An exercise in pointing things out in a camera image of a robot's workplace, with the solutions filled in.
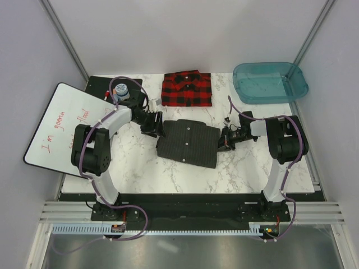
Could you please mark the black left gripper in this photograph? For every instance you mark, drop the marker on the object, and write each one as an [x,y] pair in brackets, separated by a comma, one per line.
[155,128]

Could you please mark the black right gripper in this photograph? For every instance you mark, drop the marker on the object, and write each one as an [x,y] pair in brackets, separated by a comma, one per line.
[224,143]

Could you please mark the dark grey pinstripe shirt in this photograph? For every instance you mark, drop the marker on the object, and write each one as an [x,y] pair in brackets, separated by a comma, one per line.
[190,142]

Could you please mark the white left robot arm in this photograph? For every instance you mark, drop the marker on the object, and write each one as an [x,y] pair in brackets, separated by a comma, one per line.
[91,151]

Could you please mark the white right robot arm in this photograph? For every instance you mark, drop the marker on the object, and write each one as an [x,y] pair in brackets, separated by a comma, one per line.
[287,144]

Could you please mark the small blue white jar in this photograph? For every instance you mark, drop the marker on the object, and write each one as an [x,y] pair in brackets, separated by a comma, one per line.
[121,92]

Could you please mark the blue pink eraser stick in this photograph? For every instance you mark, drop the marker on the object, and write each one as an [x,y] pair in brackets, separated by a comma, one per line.
[114,92]

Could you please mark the red whiteboard marker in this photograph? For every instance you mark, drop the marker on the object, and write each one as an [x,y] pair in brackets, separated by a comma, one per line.
[106,95]

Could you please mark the red black plaid shirt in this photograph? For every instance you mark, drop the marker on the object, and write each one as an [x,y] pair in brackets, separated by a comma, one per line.
[186,89]

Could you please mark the teal transparent plastic bin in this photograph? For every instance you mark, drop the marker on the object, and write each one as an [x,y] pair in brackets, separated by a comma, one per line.
[269,83]

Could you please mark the black mat green edge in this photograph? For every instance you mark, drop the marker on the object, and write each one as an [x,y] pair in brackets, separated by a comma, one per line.
[98,86]

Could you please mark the white whiteboard with red writing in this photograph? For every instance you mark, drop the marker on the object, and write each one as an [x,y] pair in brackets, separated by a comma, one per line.
[52,142]

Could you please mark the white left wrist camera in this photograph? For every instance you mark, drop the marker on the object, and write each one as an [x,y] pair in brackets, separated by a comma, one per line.
[153,104]

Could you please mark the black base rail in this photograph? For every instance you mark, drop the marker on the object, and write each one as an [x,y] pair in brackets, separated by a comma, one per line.
[193,211]

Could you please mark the light blue cable duct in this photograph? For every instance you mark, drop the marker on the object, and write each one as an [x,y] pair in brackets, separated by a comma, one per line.
[111,229]

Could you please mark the aluminium frame post left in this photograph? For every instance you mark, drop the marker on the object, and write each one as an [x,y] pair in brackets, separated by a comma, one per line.
[48,8]

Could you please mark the aluminium frame post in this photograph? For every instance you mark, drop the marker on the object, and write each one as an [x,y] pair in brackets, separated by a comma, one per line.
[48,8]
[323,14]

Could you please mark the aluminium frame post right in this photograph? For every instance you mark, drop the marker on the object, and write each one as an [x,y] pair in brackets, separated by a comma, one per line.
[323,14]

